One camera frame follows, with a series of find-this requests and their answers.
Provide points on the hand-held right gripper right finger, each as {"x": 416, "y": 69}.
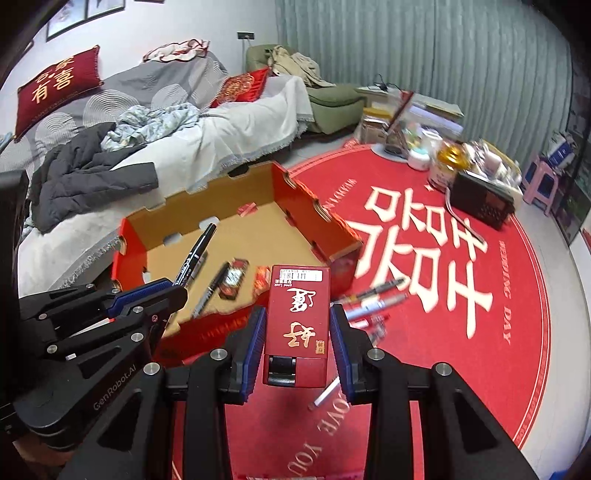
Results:
{"x": 339, "y": 355}

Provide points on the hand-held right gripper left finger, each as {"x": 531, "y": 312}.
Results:
{"x": 256, "y": 350}

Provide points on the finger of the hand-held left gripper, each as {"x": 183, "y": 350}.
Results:
{"x": 138, "y": 295}
{"x": 157, "y": 309}

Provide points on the red cigarette pack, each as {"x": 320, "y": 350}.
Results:
{"x": 295, "y": 323}

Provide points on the black marker white print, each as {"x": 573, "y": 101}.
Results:
{"x": 210, "y": 290}
{"x": 198, "y": 251}

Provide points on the small red black pack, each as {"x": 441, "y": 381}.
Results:
{"x": 235, "y": 279}

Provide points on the red cardboard box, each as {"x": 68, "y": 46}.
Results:
{"x": 258, "y": 235}

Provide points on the black clear pen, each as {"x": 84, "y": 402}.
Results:
{"x": 369, "y": 290}

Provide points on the red round printed table mat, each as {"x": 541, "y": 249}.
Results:
{"x": 438, "y": 392}

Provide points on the dark grey jacket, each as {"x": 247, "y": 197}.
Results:
{"x": 78, "y": 180}

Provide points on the red sticker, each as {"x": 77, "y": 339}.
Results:
{"x": 247, "y": 208}

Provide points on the light blue blanket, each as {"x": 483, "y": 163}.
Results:
{"x": 147, "y": 122}

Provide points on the white sofa throw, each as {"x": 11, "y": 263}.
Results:
{"x": 240, "y": 134}

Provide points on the grey patterned sofa cover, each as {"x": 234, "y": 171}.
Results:
{"x": 138, "y": 87}

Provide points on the white cream jar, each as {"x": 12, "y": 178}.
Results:
{"x": 418, "y": 161}

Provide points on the glass jar gold lid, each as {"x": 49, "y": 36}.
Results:
{"x": 445, "y": 173}

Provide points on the black radio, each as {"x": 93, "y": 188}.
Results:
{"x": 485, "y": 198}

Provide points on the red pillow gold letters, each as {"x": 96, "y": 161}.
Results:
{"x": 55, "y": 87}

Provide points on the red embroidered cushion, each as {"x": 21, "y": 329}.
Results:
{"x": 240, "y": 87}

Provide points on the white cup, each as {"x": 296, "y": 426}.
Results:
{"x": 429, "y": 138}

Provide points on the white red cloth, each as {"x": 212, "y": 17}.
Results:
{"x": 178, "y": 50}

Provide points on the group of small bottles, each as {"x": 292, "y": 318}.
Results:
{"x": 494, "y": 161}

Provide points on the green armchair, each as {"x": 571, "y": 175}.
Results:
{"x": 332, "y": 104}

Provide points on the stack of papers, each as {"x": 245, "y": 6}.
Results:
{"x": 438, "y": 110}

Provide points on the pink plastic stool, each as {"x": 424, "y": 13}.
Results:
{"x": 538, "y": 177}

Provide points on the beige clothes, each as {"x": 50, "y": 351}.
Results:
{"x": 300, "y": 64}

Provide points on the glass display cabinet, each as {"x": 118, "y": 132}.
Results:
{"x": 577, "y": 184}

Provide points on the blue white bag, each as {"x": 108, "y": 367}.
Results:
{"x": 561, "y": 150}

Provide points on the grey curtain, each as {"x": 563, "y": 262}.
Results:
{"x": 461, "y": 55}

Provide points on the wall socket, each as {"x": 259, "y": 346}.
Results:
{"x": 246, "y": 36}

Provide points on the picture frame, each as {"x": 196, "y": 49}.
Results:
{"x": 106, "y": 7}
{"x": 69, "y": 18}

